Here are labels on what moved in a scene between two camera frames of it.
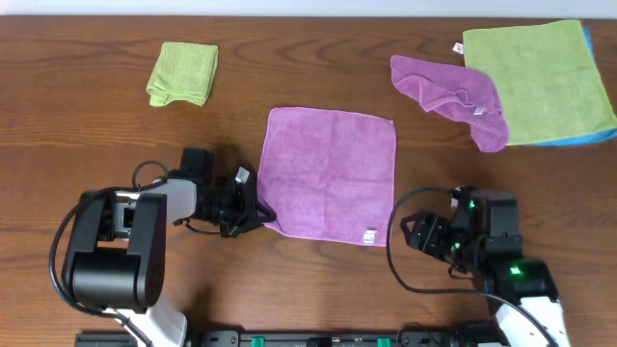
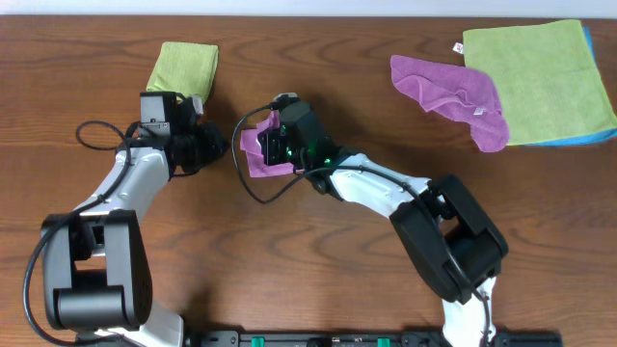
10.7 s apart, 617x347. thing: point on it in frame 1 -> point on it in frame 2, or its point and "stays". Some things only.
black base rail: x=308 y=338 stays
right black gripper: x=435 y=236 -> x=269 y=147
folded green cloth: x=183 y=72 stays
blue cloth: x=598 y=137 stays
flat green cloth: x=548 y=82 stays
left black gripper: x=239 y=207 -> x=191 y=116
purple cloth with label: x=330 y=174 -> x=250 y=144
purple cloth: x=458 y=93 stays
